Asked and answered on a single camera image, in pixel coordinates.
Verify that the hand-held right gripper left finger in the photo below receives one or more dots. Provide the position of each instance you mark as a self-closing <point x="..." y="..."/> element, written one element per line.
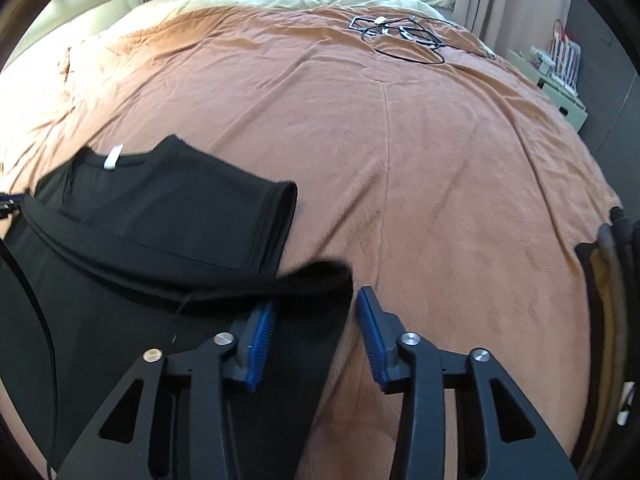
<point x="260" y="347"/>

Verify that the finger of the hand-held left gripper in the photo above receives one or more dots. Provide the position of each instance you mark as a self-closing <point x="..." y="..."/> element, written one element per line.
<point x="9" y="204"/>

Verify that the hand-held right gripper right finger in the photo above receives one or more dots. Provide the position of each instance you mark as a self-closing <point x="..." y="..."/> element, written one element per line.
<point x="372" y="345"/>

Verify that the black garment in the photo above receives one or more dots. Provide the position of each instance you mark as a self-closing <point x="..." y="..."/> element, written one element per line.
<point x="150" y="220"/>

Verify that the orange blanket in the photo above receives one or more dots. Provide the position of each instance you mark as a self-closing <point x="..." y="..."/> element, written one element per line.
<point x="400" y="185"/>

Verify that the white nightstand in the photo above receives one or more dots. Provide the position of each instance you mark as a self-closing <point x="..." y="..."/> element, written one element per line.
<point x="560" y="100"/>

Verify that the white red rack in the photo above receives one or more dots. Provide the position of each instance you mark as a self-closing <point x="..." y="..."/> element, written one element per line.
<point x="565" y="55"/>

